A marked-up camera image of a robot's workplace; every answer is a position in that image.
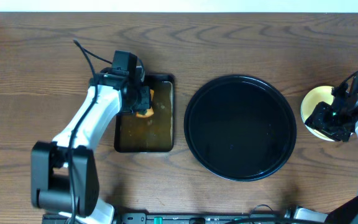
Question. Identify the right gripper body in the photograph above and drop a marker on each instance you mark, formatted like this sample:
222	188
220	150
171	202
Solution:
334	122

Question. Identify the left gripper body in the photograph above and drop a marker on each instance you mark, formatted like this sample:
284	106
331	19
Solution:
139	101

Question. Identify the green orange sponge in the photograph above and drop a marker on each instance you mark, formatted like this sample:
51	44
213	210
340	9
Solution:
148	112

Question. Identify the yellow plate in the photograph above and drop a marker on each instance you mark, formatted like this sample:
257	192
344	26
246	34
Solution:
313	97

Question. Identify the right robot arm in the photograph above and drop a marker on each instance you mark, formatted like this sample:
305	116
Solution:
347	213

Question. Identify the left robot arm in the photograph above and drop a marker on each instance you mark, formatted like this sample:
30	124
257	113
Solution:
64	178

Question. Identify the black rectangular water tray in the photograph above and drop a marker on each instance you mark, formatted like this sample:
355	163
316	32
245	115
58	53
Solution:
134	134

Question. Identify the black round tray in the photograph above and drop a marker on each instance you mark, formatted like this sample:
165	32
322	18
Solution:
240	128

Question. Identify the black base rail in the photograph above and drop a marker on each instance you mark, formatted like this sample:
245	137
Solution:
184	218

